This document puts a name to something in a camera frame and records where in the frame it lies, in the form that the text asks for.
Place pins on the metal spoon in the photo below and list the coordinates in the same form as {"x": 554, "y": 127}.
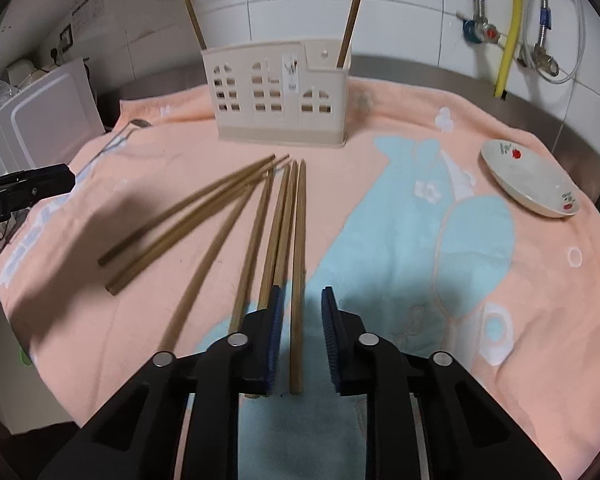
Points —
{"x": 140, "y": 123}

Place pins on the peach printed towel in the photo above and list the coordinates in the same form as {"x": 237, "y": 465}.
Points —
{"x": 405, "y": 235}

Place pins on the white countertop appliance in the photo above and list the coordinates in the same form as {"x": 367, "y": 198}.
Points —
{"x": 45, "y": 115}

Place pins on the beige plastic utensil holder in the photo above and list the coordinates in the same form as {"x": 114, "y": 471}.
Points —
{"x": 280, "y": 136}

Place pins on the white wall label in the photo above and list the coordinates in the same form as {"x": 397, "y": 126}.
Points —
{"x": 87, "y": 10}

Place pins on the metal water valve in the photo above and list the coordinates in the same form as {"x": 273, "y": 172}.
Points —
{"x": 542, "y": 60}
{"x": 480, "y": 30}

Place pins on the wall power socket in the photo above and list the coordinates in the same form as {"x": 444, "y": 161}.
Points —
{"x": 66, "y": 37}

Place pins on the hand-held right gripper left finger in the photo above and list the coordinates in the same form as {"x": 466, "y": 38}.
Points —
{"x": 274, "y": 340}

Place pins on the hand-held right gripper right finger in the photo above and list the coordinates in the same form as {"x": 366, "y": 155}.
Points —
{"x": 330, "y": 345}

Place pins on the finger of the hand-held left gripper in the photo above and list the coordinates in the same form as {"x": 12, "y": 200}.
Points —
{"x": 45, "y": 180}

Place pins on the long wooden chopstick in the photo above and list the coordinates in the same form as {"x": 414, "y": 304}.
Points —
{"x": 194, "y": 20}
{"x": 352, "y": 15}

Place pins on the row of brown chopsticks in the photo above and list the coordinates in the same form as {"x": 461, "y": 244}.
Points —
{"x": 298, "y": 260}

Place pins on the white flower print bowl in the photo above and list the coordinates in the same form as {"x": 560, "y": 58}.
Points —
{"x": 525, "y": 180}

